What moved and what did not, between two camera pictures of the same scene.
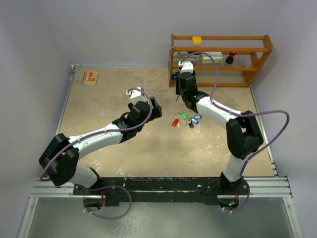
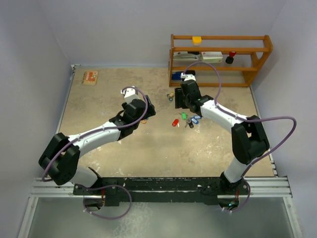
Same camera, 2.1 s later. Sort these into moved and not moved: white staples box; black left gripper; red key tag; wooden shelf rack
Moved: black left gripper
Not moved: wooden shelf rack; red key tag; white staples box
